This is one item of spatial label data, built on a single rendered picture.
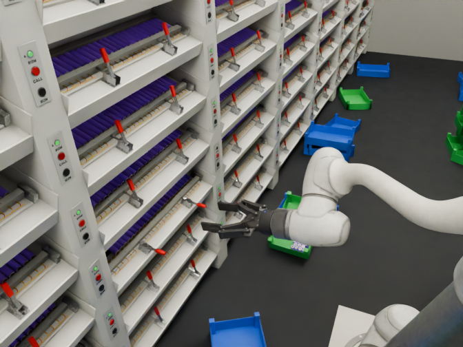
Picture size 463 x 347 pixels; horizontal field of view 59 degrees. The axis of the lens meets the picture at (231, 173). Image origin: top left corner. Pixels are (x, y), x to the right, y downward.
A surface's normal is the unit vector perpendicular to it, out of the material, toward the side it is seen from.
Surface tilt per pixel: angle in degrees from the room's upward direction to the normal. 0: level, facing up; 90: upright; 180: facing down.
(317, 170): 44
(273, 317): 0
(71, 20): 111
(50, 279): 21
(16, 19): 90
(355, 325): 1
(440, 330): 84
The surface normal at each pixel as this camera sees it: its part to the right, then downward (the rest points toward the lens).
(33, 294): 0.29, -0.70
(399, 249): -0.03, -0.83
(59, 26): 0.85, 0.50
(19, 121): -0.44, 0.51
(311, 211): -0.39, -0.51
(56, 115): 0.90, 0.22
